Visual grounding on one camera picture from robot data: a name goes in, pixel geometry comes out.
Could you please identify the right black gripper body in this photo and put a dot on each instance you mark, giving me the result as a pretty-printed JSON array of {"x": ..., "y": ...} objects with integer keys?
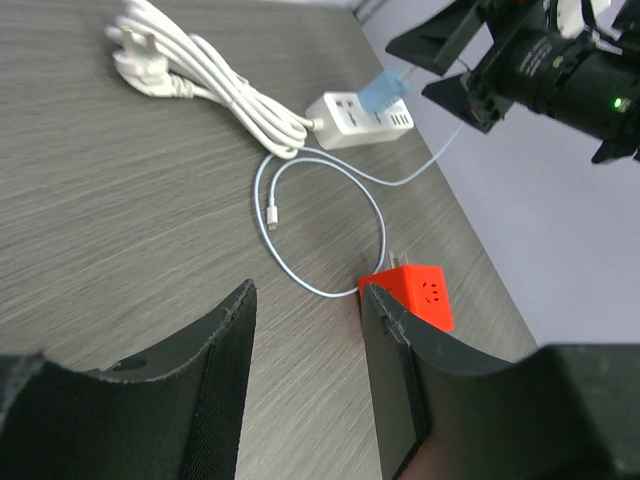
[{"x": 589, "y": 82}]

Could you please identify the light blue charger plug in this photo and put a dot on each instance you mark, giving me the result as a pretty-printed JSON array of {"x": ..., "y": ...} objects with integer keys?
[{"x": 384, "y": 90}]

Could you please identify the white power strip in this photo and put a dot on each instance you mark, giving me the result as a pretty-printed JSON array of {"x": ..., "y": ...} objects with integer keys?
[{"x": 160, "y": 60}]

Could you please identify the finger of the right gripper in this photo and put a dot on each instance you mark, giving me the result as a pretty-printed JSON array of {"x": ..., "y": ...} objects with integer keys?
[
  {"x": 435, "y": 44},
  {"x": 454, "y": 95}
]

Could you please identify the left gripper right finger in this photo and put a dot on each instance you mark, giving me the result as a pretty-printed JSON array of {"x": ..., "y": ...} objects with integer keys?
[{"x": 563, "y": 412}]

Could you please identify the red cube socket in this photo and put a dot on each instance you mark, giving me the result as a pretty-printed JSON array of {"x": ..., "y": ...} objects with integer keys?
[{"x": 421, "y": 289}]

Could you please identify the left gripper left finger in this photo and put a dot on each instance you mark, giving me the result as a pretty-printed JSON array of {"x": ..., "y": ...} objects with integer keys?
[{"x": 172, "y": 411}]

